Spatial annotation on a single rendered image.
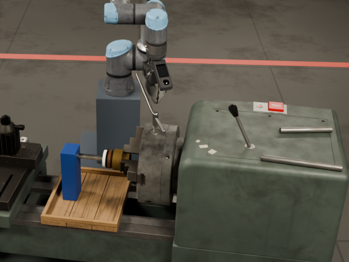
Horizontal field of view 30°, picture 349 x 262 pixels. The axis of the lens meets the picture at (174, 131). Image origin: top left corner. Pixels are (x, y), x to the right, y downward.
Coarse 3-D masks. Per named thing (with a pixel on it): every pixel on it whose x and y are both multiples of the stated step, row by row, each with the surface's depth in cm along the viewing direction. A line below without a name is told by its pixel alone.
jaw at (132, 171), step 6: (120, 162) 250; (126, 162) 250; (132, 162) 250; (120, 168) 250; (126, 168) 247; (132, 168) 245; (126, 174) 248; (132, 174) 242; (132, 180) 243; (138, 180) 242; (144, 180) 241
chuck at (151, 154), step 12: (144, 132) 245; (144, 144) 241; (156, 144) 241; (144, 156) 240; (156, 156) 239; (144, 168) 239; (156, 168) 239; (156, 180) 240; (144, 192) 243; (156, 192) 243
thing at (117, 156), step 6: (108, 150) 255; (114, 150) 254; (120, 150) 254; (108, 156) 253; (114, 156) 252; (120, 156) 252; (126, 156) 253; (108, 162) 253; (114, 162) 252; (114, 168) 254
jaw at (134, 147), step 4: (140, 128) 255; (136, 132) 255; (140, 132) 255; (136, 136) 255; (140, 136) 255; (132, 140) 255; (136, 140) 255; (140, 140) 255; (132, 144) 255; (136, 144) 255; (140, 144) 254; (124, 148) 255; (128, 148) 254; (132, 148) 254; (136, 148) 254; (128, 152) 255; (132, 152) 254; (136, 152) 254
